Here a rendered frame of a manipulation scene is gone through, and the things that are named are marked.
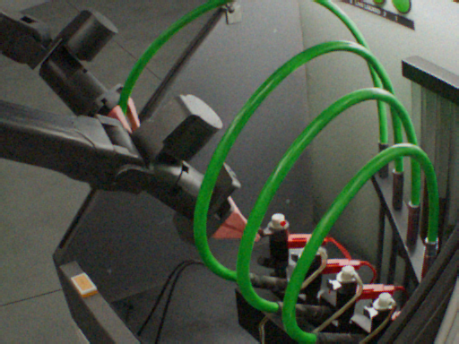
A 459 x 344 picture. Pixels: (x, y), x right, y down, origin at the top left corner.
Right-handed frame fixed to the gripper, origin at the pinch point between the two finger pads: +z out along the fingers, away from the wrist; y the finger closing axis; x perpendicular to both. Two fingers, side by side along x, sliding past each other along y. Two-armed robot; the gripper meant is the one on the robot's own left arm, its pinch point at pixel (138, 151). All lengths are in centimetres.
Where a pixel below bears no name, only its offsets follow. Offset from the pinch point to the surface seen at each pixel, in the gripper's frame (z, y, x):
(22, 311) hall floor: 3, 114, 139
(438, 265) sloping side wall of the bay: 32.1, -23.6, -25.4
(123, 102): -6.1, -1.8, -4.2
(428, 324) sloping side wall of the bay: 36.4, -26.3, -20.7
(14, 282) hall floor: -7, 131, 145
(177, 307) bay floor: 23.2, 18.7, 25.4
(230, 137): 6.5, -16.0, -16.0
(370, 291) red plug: 33.4, -10.4, -12.8
